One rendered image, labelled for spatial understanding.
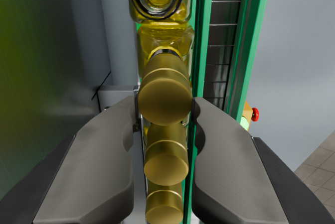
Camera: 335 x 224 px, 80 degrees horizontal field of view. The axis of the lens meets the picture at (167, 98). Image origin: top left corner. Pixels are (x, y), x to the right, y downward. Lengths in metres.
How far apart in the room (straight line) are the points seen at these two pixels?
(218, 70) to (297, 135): 0.44
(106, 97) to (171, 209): 0.32
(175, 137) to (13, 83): 0.14
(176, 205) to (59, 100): 0.17
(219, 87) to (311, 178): 2.02
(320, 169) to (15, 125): 2.30
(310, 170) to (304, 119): 1.57
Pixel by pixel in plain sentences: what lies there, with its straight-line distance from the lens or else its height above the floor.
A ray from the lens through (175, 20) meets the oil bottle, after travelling 0.18.
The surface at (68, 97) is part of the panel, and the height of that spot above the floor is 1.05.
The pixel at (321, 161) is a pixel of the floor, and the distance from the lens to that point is 2.26.
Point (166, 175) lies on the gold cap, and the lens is 0.16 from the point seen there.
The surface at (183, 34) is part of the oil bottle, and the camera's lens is 0.19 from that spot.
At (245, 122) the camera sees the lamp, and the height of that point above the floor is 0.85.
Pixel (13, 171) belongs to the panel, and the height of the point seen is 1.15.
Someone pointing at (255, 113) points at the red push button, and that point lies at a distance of 0.60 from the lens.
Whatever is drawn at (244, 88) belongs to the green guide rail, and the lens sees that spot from 0.36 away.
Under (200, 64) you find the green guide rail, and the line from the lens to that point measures 0.32.
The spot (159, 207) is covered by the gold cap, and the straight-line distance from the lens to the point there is 0.19.
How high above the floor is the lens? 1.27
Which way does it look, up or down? 61 degrees down
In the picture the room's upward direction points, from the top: 180 degrees counter-clockwise
